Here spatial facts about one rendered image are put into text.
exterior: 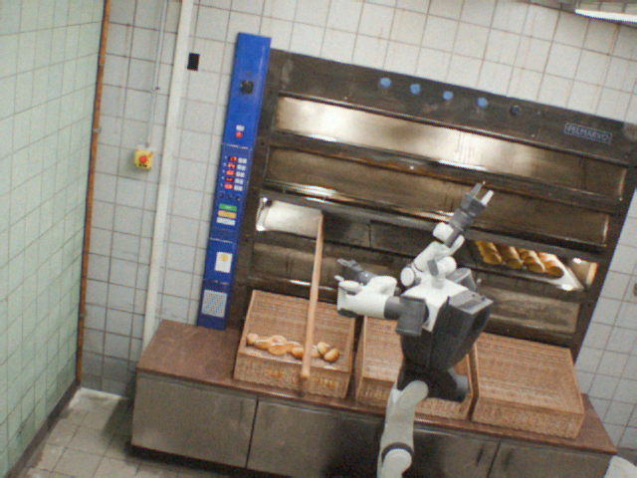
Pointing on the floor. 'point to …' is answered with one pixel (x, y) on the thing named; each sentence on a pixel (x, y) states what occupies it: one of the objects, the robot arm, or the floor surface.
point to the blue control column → (253, 45)
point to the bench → (319, 424)
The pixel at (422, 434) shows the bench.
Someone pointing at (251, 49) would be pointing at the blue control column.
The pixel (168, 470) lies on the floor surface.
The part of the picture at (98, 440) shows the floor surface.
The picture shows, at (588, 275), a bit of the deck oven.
